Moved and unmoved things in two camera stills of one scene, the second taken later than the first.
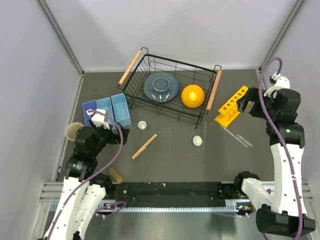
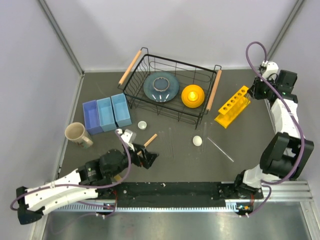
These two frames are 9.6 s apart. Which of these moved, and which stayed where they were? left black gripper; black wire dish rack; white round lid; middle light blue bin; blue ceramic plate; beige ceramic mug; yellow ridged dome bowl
Moved: left black gripper
Stayed: beige ceramic mug; middle light blue bin; yellow ridged dome bowl; blue ceramic plate; white round lid; black wire dish rack
